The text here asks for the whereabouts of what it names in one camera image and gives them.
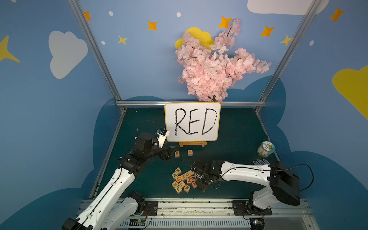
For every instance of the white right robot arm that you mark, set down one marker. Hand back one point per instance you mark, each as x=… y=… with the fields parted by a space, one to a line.
x=280 y=184

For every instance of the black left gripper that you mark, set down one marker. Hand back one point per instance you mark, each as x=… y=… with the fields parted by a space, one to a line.
x=166 y=153

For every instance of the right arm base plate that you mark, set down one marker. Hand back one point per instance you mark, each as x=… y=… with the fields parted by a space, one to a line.
x=242 y=208

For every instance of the wooden whiteboard easel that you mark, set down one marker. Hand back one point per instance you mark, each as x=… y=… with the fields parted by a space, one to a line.
x=193 y=143

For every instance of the aluminium front rail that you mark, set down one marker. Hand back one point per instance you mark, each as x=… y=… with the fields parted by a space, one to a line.
x=215 y=214

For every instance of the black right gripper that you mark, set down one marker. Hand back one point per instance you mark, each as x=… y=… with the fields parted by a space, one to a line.
x=203 y=176

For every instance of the wooden block pile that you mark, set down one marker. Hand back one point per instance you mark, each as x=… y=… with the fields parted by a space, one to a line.
x=184 y=181

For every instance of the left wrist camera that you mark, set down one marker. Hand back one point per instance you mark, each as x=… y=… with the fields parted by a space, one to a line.
x=162 y=136

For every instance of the pink cherry blossom tree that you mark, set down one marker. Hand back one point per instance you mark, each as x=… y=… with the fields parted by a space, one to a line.
x=208 y=70

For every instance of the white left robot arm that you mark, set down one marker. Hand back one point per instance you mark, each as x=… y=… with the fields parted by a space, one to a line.
x=101 y=214

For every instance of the whiteboard with word RED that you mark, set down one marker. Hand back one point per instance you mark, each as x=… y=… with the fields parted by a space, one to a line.
x=189 y=122

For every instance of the blue dotted work glove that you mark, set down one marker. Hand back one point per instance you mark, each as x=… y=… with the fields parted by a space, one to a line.
x=261 y=162

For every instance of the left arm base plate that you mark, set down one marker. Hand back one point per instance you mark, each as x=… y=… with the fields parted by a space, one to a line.
x=149 y=208

